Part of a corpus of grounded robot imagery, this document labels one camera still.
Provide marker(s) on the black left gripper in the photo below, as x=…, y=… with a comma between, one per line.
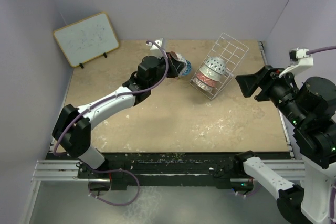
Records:
x=175, y=67

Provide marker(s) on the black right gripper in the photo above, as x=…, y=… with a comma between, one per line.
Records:
x=270, y=75

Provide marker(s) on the blue triangle pattern bowl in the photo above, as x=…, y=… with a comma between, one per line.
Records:
x=186, y=70

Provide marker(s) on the white bowl maroon pattern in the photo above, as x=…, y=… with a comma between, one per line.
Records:
x=204, y=87

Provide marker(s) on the blue floral pattern bowl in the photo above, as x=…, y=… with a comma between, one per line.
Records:
x=217, y=64

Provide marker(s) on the orange floral pattern bowl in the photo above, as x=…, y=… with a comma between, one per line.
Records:
x=204, y=79

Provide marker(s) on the red rimmed bowl underneath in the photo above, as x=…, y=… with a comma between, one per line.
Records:
x=178, y=57

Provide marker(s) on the white bowl green pattern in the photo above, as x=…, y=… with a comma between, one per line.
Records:
x=208, y=72

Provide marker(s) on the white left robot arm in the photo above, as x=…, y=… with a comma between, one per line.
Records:
x=73, y=127

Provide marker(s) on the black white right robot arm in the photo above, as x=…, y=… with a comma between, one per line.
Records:
x=310, y=109

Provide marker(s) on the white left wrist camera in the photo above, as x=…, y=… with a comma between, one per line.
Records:
x=157, y=46

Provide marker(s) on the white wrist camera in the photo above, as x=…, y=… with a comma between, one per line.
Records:
x=301, y=61
x=157, y=46

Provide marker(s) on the white wire dish rack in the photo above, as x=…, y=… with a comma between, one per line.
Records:
x=233, y=52

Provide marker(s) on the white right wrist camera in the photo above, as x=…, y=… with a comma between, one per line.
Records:
x=301, y=61

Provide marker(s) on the small whiteboard yellow frame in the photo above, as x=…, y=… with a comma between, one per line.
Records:
x=86, y=39

